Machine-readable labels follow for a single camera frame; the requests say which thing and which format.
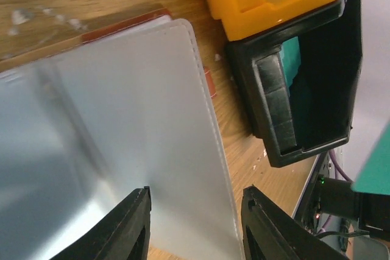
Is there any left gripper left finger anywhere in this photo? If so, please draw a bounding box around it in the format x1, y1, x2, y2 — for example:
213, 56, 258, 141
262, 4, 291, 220
53, 186, 152, 260

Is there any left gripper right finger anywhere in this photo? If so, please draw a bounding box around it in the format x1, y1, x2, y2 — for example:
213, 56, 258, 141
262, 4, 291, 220
241, 186, 347, 260

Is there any brown leather card holder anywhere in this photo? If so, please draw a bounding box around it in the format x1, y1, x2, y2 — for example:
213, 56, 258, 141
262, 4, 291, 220
1, 7, 244, 259

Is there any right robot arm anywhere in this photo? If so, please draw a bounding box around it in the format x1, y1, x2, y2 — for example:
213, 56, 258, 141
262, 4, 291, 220
316, 178, 389, 242

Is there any black bin with teal item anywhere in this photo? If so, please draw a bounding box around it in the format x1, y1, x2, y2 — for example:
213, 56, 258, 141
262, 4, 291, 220
225, 0, 363, 167

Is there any teal item in bin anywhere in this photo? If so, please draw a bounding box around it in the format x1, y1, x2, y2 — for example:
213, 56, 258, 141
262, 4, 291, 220
279, 37, 301, 88

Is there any aluminium front rail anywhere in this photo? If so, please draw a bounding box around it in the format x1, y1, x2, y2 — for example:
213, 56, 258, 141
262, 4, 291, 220
292, 152, 333, 233

